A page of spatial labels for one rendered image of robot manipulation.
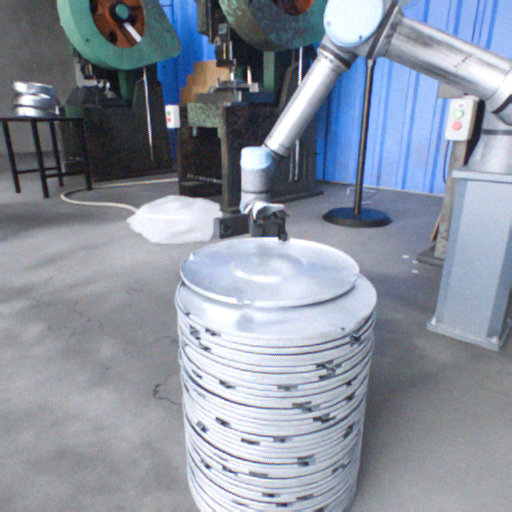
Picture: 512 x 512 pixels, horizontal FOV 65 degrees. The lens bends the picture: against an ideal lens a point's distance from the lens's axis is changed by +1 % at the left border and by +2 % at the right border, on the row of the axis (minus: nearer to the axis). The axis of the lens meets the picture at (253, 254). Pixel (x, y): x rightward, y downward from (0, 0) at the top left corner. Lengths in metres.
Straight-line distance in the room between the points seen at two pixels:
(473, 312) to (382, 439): 0.50
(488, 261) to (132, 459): 0.93
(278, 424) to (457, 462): 0.43
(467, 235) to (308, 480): 0.77
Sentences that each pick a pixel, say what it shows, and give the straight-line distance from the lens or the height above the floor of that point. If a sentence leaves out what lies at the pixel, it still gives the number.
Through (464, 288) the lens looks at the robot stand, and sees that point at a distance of 1.22.
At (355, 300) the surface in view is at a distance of 0.58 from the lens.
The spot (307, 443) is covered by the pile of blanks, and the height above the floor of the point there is 0.19.
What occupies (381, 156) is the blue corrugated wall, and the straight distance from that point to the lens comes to 3.41.
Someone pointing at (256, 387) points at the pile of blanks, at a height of 0.27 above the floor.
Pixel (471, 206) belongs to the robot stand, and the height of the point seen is 0.36.
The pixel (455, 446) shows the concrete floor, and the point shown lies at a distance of 0.92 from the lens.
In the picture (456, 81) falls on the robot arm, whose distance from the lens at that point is 1.01.
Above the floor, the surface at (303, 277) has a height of 0.35.
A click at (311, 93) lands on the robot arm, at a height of 0.63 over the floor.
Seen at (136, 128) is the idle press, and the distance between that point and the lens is 4.13.
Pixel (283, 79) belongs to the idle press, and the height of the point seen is 0.79.
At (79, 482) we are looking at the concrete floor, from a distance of 0.84.
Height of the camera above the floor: 0.59
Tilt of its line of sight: 20 degrees down
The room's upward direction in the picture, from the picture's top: straight up
